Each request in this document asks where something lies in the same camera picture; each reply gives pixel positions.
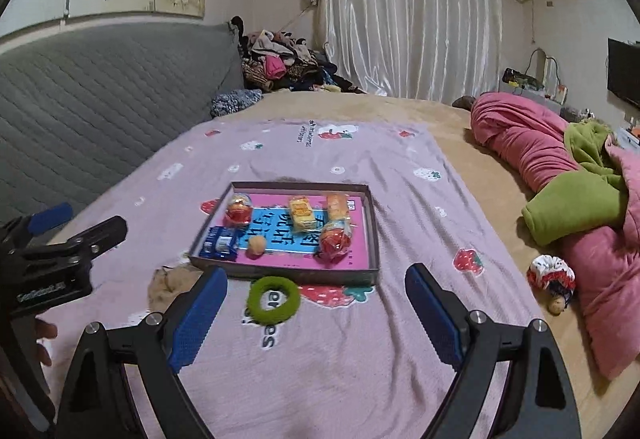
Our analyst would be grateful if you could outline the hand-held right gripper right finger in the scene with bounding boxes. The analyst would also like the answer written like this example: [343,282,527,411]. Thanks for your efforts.
[405,263,583,439]

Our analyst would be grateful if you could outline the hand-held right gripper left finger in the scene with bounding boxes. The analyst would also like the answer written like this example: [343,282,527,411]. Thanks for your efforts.
[55,265,229,439]

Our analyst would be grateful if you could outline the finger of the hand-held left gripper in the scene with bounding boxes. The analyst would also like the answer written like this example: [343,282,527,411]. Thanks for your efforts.
[20,216,128,266]
[27,202,74,236]

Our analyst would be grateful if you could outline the blue snack packet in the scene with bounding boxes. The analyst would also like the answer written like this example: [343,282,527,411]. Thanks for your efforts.
[199,225,240,261]

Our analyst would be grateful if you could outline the pink printed shallow box tray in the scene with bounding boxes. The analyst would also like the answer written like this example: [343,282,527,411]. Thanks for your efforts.
[187,180,381,287]

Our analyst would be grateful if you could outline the red snack packet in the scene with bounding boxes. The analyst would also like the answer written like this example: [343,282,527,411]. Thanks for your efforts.
[315,219,357,262]

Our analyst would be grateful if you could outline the yellow snack packet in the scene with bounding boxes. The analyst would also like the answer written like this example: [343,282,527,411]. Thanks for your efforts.
[289,196,319,234]

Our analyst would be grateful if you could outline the person's left hand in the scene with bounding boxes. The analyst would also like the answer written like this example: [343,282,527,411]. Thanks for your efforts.
[36,319,59,368]

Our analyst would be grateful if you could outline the tan plush toy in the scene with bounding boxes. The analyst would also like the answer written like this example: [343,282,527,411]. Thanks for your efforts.
[147,266,201,312]

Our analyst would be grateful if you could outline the purple strawberry print sheet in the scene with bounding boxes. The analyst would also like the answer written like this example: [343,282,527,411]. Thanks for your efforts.
[37,119,541,439]

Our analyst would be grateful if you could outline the red yellow round snack pack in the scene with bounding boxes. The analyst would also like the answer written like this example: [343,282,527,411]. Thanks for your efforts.
[225,194,253,226]

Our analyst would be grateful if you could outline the grey quilted headboard cover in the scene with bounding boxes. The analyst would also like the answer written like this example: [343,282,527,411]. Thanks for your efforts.
[0,16,246,225]

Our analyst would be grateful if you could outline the orange bread packet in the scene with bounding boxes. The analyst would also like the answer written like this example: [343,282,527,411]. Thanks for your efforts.
[326,192,351,222]

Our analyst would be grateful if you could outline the green blanket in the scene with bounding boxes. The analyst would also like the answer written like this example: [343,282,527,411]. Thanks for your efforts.
[522,119,631,247]

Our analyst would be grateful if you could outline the blue patterned cloth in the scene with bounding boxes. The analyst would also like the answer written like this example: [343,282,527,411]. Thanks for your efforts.
[210,89,263,118]

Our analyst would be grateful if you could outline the pink quilt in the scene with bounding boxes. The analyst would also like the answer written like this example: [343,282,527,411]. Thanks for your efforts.
[470,92,640,380]

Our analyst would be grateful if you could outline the cluttered grey desk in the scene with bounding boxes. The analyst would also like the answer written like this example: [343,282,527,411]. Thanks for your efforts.
[500,68,640,155]

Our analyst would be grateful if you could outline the pile of clothes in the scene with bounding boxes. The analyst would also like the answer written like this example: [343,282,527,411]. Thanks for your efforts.
[240,16,368,95]

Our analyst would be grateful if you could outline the arched mirror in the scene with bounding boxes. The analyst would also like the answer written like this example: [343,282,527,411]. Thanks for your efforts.
[527,48,548,85]

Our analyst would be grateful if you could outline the white satin curtain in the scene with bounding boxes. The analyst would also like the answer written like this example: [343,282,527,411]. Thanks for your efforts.
[297,0,501,102]

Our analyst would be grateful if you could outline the black television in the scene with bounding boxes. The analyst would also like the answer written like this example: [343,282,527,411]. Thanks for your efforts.
[607,38,640,110]

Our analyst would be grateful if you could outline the green fuzzy ring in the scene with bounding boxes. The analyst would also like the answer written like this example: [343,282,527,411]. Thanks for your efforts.
[246,276,302,324]

